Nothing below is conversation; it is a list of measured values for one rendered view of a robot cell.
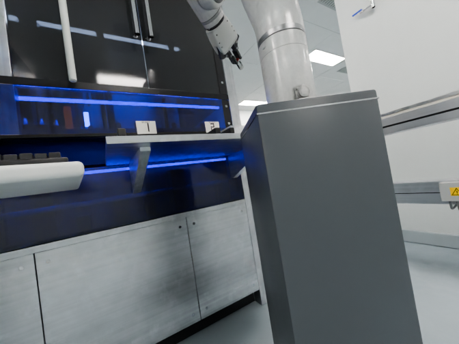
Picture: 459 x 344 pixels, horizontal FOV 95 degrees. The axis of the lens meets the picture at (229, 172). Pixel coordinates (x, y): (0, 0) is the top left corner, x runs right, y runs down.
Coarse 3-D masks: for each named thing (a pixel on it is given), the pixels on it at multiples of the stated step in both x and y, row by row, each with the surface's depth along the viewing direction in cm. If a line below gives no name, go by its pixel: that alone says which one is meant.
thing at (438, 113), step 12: (444, 96) 102; (456, 96) 103; (408, 108) 114; (420, 108) 108; (432, 108) 104; (444, 108) 101; (456, 108) 98; (384, 120) 122; (396, 120) 117; (408, 120) 113; (420, 120) 109; (432, 120) 105; (444, 120) 101; (384, 132) 123; (396, 132) 123
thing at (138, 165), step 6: (138, 150) 65; (144, 150) 62; (150, 150) 63; (138, 156) 66; (144, 156) 65; (132, 162) 81; (138, 162) 68; (144, 162) 69; (132, 168) 83; (138, 168) 71; (144, 168) 72; (132, 174) 85; (138, 174) 75; (144, 174) 76; (132, 180) 87; (138, 180) 79; (132, 186) 90; (138, 186) 84
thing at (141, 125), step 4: (136, 124) 94; (140, 124) 95; (144, 124) 96; (152, 124) 98; (140, 128) 95; (144, 128) 96; (152, 128) 98; (140, 132) 95; (144, 132) 96; (148, 132) 97; (152, 132) 97; (156, 132) 98
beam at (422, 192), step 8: (400, 184) 121; (408, 184) 118; (416, 184) 115; (424, 184) 112; (432, 184) 109; (400, 192) 122; (408, 192) 118; (416, 192) 116; (424, 192) 113; (432, 192) 110; (400, 200) 122; (408, 200) 119; (416, 200) 116; (424, 200) 113; (432, 200) 110; (440, 200) 108
